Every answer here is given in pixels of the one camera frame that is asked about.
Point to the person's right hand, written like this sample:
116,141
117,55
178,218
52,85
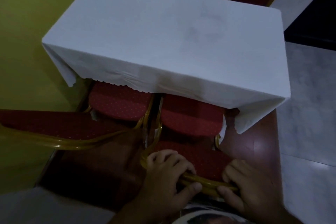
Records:
257,197

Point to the white tablecloth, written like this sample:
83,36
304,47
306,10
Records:
183,61

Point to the person's left hand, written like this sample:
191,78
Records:
162,195

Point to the cloth covered table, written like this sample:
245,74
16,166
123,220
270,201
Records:
157,34

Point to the person's patterned shirt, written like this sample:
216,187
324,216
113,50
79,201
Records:
210,216

